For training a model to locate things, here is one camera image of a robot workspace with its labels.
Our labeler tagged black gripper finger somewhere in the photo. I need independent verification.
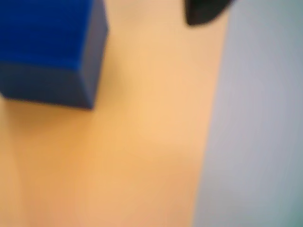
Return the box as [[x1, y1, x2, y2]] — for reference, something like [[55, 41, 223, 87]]
[[184, 0, 237, 26]]

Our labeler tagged small blue cube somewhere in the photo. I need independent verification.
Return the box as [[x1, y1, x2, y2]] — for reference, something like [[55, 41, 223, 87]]
[[0, 0, 109, 112]]

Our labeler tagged orange paper square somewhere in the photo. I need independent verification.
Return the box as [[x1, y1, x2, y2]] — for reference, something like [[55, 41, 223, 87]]
[[0, 0, 229, 227]]

